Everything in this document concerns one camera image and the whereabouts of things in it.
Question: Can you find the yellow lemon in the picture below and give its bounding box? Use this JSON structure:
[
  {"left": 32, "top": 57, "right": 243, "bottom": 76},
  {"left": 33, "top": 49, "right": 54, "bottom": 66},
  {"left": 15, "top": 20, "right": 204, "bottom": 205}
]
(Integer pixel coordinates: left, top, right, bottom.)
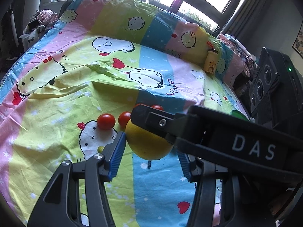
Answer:
[{"left": 125, "top": 120, "right": 173, "bottom": 160}]

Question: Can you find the small cherry tomato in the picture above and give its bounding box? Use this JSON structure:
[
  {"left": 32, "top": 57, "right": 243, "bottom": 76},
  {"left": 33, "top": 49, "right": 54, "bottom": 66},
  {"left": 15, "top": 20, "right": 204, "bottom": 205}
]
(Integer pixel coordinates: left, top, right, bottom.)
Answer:
[{"left": 97, "top": 113, "right": 116, "bottom": 130}]

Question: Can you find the small green olive fruit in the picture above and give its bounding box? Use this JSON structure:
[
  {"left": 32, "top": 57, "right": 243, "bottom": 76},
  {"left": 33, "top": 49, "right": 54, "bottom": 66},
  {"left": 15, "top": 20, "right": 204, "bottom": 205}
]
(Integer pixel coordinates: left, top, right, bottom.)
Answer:
[{"left": 97, "top": 146, "right": 104, "bottom": 153}]

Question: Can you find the green plastic bowl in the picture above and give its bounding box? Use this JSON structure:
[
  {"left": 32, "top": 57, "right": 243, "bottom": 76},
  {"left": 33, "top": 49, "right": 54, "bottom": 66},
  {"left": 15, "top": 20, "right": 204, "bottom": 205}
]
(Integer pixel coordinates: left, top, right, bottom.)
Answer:
[{"left": 230, "top": 110, "right": 248, "bottom": 120}]

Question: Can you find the small dark stem piece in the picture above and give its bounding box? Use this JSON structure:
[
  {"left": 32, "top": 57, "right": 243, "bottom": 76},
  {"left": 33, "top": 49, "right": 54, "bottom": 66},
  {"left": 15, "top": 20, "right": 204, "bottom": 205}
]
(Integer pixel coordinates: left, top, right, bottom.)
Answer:
[{"left": 147, "top": 160, "right": 151, "bottom": 169}]

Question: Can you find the yellow cartoon bottle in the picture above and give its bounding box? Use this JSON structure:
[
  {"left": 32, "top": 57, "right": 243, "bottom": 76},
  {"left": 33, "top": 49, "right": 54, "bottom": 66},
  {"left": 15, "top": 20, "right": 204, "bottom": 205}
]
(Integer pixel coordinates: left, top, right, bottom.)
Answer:
[{"left": 203, "top": 49, "right": 218, "bottom": 74}]

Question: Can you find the pink crumpled cloth right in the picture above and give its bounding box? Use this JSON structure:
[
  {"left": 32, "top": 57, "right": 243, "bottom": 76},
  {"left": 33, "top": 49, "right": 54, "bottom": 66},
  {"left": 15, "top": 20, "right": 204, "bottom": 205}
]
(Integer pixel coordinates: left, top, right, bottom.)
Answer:
[{"left": 218, "top": 33, "right": 257, "bottom": 77}]

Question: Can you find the colourful cartoon bed sheet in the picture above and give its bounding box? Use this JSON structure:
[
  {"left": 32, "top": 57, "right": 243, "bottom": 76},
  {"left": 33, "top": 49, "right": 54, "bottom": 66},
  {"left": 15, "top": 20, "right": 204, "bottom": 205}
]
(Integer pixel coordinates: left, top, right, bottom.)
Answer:
[{"left": 1, "top": 0, "right": 243, "bottom": 224}]

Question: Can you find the pink cloth bundle left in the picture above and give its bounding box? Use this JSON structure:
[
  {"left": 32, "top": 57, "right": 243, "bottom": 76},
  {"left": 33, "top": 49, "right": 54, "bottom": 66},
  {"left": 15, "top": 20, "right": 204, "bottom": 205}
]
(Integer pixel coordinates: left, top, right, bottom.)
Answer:
[{"left": 27, "top": 9, "right": 59, "bottom": 32}]

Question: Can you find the black camera device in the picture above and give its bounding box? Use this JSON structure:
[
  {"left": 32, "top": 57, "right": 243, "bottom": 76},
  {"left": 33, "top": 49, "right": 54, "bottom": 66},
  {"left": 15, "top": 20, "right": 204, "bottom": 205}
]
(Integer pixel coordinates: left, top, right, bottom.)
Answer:
[{"left": 249, "top": 47, "right": 302, "bottom": 128}]

